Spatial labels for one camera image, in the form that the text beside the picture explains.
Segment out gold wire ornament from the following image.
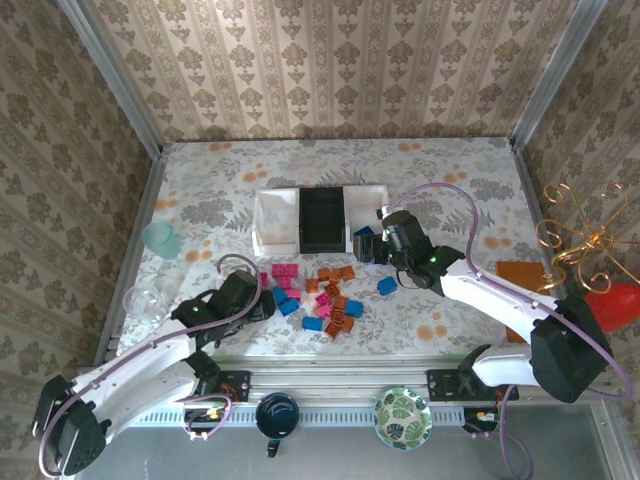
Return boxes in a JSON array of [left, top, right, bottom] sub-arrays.
[[534, 180, 640, 297]]

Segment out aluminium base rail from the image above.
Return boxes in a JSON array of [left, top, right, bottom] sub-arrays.
[[208, 353, 482, 402]]

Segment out aluminium frame post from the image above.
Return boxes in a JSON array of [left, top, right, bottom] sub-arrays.
[[58, 0, 165, 157], [508, 0, 610, 152]]

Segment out black plastic bin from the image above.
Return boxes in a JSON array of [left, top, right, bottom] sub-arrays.
[[298, 185, 349, 255]]

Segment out dark blue mug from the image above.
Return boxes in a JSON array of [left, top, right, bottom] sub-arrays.
[[254, 391, 302, 459]]

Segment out orange flat board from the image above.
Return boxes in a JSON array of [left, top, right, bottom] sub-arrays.
[[494, 260, 554, 347]]

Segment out red heart decoration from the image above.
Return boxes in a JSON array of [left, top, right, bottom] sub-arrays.
[[581, 281, 640, 333]]

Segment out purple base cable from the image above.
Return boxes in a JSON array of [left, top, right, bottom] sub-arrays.
[[468, 384, 535, 480], [183, 393, 235, 442]]

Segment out grey slotted cable duct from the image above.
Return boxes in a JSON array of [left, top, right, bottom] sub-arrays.
[[128, 403, 472, 427]]

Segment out aluminium table side rail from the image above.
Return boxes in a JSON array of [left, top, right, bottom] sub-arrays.
[[93, 153, 170, 362], [508, 138, 557, 281]]

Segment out white plastic bin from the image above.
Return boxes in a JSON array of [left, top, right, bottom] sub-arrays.
[[253, 186, 302, 258], [343, 184, 391, 242]]

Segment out clear drinking glass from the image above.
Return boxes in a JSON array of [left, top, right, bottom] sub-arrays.
[[122, 284, 167, 327]]

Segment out teal plastic cup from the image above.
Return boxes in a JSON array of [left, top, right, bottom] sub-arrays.
[[140, 220, 183, 261]]

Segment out green leaf pattern bowl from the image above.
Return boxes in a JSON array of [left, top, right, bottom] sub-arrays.
[[373, 385, 433, 452]]

